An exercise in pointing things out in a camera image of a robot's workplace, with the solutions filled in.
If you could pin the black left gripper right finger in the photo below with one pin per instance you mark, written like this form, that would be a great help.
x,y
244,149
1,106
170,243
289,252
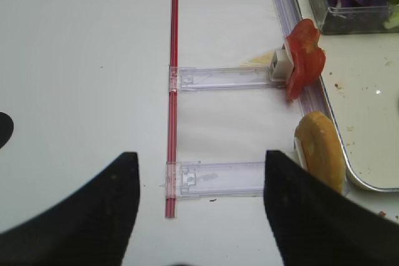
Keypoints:
x,y
314,225

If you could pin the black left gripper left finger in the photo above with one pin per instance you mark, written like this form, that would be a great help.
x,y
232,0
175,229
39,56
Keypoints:
x,y
91,227

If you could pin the white tomato pusher block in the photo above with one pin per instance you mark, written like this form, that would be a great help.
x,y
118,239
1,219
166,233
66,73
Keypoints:
x,y
281,66

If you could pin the red tomato slices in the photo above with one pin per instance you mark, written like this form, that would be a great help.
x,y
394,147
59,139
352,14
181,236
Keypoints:
x,y
308,58

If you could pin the yellow cheese slice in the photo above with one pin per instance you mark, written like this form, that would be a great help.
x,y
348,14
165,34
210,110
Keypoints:
x,y
263,60

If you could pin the standing bun slice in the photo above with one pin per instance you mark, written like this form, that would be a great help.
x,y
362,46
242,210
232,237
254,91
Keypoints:
x,y
322,150

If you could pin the left long clear divider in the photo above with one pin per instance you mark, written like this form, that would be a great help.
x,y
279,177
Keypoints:
x,y
312,97

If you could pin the white metal tray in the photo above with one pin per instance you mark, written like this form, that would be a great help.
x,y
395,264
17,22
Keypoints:
x,y
360,83

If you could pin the left red plastic strip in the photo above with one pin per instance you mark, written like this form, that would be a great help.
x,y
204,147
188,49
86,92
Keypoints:
x,y
170,199

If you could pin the clear rail by bun slice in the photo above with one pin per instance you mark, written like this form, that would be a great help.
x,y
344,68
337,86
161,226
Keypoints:
x,y
186,180

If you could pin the clear rail by tomato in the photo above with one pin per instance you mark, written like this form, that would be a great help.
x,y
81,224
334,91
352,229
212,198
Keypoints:
x,y
187,79

